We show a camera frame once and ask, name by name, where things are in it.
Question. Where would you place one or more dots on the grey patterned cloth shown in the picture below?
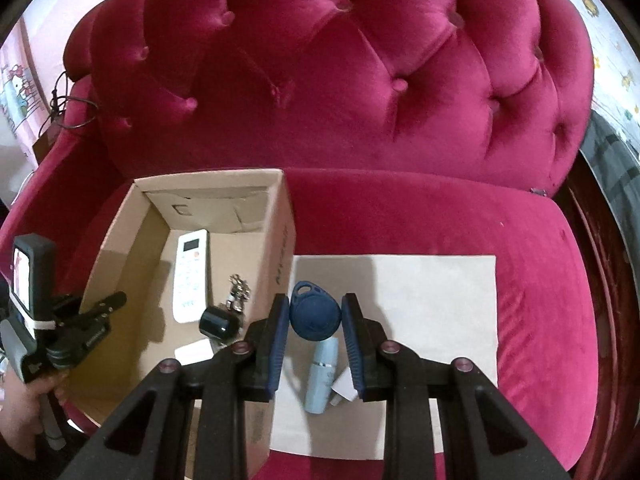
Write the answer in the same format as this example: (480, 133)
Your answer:
(615, 170)

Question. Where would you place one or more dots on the white printed blanket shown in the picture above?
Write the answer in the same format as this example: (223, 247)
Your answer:
(615, 35)

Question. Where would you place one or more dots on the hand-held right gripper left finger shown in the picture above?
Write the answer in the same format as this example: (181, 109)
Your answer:
(277, 345)

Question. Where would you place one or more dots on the small metal bracket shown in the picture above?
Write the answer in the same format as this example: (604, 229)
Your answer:
(538, 191)

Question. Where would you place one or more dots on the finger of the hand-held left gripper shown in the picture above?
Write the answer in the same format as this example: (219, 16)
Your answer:
(107, 305)

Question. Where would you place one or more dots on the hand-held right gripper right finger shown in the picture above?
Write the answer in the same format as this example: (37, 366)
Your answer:
(352, 345)

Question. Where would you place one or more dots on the white charger plug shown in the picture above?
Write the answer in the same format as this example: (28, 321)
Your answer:
(345, 385)

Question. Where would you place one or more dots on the small brown box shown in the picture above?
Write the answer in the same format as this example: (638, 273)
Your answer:
(47, 142)

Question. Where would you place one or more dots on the pink printed cloth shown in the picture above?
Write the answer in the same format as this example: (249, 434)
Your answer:
(20, 90)

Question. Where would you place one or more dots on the small white block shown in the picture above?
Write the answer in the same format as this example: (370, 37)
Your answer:
(192, 352)

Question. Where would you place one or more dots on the white remote control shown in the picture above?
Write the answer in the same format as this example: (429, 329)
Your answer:
(190, 280)

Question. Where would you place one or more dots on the person's left hand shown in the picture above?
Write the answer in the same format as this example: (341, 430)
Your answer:
(25, 410)

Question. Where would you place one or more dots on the black round jar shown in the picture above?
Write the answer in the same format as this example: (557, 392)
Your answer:
(220, 322)

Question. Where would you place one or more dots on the beige paper sheet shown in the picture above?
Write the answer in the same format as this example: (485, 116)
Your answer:
(425, 310)

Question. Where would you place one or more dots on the cardboard box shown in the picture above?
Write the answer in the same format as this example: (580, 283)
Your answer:
(125, 285)

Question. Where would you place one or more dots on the light blue bottle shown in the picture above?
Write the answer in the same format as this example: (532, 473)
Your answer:
(320, 380)

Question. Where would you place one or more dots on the red velvet sofa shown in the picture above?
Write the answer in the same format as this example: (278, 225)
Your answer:
(400, 85)

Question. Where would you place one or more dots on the blue key fob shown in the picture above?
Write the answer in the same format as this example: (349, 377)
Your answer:
(315, 317)

